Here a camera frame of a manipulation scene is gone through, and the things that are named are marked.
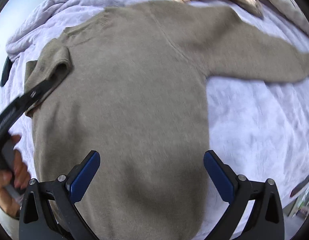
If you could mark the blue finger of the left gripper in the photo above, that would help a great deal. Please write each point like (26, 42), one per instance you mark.
(36, 95)

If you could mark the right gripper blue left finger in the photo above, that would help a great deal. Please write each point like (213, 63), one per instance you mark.
(81, 175)

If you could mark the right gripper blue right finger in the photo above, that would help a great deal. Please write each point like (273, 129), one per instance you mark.
(222, 176)

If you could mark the brown knit sweater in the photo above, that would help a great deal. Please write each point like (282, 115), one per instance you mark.
(131, 84)

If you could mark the person's left hand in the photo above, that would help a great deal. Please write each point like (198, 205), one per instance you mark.
(21, 180)

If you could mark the lavender embossed bed blanket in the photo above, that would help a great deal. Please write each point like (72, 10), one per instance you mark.
(260, 129)

